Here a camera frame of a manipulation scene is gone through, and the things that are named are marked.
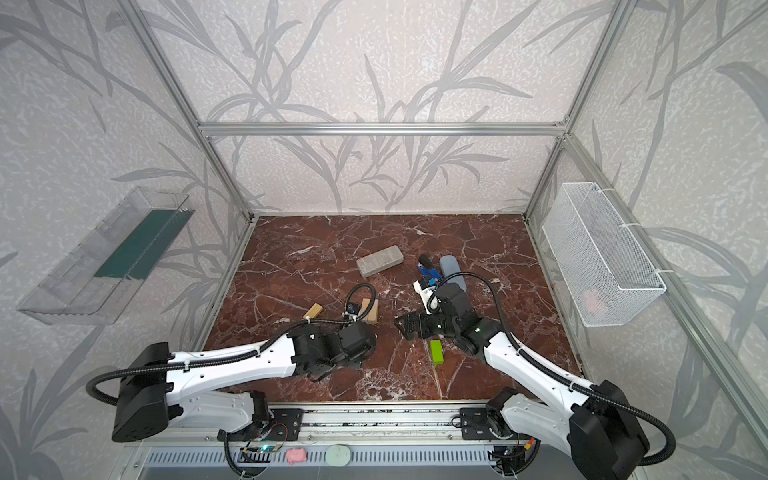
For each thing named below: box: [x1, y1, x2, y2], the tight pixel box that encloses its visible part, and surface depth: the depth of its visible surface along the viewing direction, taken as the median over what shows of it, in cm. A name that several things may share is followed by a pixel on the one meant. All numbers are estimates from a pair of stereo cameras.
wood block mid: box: [303, 302, 323, 319], surface depth 95 cm
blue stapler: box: [416, 262, 444, 286], surface depth 103 cm
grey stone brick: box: [356, 245, 404, 278], surface depth 105 cm
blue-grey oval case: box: [440, 255, 467, 290], surface depth 104 cm
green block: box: [430, 340, 444, 365], surface depth 86 cm
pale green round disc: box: [325, 444, 352, 467], surface depth 69 cm
